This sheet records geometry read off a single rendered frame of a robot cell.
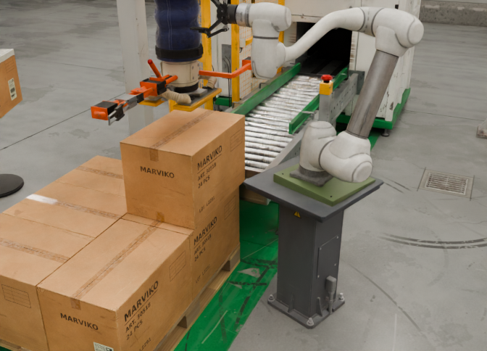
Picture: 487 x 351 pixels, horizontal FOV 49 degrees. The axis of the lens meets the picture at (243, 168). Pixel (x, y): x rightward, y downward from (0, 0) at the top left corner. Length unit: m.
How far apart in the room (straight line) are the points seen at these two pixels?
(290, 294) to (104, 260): 1.02
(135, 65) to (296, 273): 2.08
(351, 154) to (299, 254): 0.66
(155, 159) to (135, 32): 1.65
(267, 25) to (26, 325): 1.66
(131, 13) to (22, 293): 2.24
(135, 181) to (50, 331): 0.78
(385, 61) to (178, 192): 1.11
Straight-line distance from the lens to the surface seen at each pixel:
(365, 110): 2.38
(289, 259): 2.83
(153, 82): 2.49
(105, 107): 2.17
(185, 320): 2.85
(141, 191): 2.72
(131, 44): 4.10
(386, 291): 3.24
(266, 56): 2.12
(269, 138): 3.73
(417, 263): 3.52
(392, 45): 2.34
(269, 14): 2.11
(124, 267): 2.44
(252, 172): 3.09
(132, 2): 4.03
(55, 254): 2.62
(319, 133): 2.49
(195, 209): 2.60
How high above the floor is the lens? 1.94
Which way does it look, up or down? 25 degrees down
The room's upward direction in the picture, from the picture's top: straight up
